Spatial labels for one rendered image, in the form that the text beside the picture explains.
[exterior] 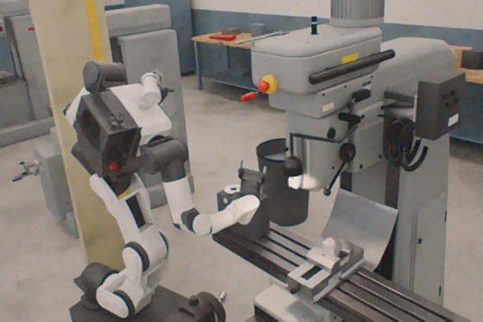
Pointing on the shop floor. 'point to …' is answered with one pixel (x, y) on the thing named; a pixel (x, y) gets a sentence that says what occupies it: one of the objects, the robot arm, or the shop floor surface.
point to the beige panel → (74, 82)
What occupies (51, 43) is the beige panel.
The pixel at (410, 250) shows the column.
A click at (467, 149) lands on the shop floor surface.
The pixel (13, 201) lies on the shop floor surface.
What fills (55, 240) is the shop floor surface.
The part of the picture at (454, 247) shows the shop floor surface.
